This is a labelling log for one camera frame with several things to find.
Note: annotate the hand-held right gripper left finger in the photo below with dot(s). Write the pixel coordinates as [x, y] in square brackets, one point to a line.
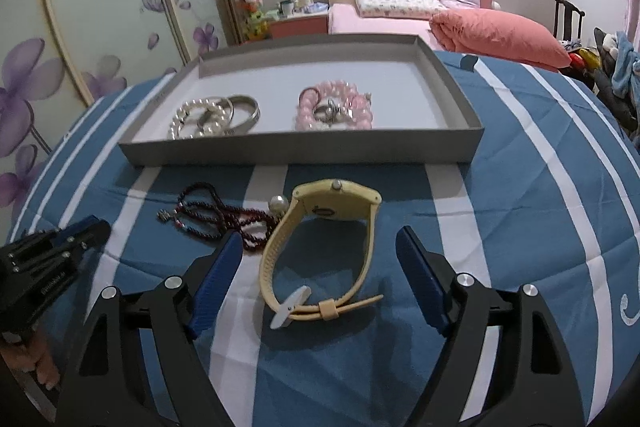
[215, 282]

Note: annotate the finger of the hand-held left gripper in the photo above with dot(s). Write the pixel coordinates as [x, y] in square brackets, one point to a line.
[95, 237]
[80, 224]

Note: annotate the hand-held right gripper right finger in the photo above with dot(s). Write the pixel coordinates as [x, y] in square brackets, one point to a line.
[420, 277]

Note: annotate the cream wristwatch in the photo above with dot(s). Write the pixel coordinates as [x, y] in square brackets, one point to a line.
[335, 197]

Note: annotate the wide silver bangle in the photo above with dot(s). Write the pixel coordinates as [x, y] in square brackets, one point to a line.
[253, 114]

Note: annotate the grey cardboard tray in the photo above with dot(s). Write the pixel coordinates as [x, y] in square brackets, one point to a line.
[390, 87]

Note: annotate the person's left hand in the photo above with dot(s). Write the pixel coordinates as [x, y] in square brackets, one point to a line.
[47, 364]

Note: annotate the pearl pendant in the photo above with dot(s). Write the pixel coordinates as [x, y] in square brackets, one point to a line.
[278, 205]

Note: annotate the blue striped tablecloth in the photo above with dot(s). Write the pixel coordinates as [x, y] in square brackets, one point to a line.
[525, 207]

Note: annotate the coral pink pillow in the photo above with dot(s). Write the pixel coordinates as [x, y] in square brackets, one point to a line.
[495, 37]

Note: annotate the grey padded seat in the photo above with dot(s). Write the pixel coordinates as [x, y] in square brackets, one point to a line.
[615, 102]

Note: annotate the pink nightstand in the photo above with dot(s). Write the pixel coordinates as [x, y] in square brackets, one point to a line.
[300, 27]

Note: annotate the white floral pillow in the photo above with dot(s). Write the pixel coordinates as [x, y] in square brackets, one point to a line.
[395, 5]

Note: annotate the red yellow toy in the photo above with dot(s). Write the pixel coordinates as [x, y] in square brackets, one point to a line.
[585, 58]

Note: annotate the white mug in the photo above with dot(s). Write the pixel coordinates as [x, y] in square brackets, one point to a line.
[287, 8]

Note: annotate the tissue box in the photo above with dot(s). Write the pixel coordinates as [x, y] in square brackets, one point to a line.
[303, 1]

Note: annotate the blue fleece garment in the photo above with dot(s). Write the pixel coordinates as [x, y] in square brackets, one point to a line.
[627, 62]

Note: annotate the dark wooden chair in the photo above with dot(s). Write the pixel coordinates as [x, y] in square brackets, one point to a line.
[567, 17]

